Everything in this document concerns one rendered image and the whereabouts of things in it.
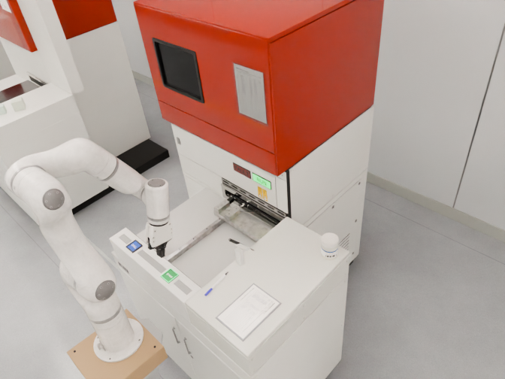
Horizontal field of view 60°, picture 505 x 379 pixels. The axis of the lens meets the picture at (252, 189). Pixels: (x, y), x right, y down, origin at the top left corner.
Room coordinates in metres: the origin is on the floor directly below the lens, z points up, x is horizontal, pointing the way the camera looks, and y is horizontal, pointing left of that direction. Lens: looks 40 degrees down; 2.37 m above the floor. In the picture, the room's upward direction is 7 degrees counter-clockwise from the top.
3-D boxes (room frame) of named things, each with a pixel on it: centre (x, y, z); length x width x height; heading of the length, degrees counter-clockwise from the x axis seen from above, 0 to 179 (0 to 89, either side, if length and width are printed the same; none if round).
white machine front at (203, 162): (1.77, 0.12, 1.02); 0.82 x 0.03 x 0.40; 42
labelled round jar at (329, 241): (1.20, -0.29, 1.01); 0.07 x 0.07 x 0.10
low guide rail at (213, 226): (1.52, 0.28, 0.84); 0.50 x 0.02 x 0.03; 132
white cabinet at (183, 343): (1.34, 0.18, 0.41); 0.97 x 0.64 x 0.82; 42
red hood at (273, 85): (1.97, -0.11, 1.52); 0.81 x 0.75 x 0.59; 42
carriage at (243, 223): (1.54, 0.06, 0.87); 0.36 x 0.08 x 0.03; 42
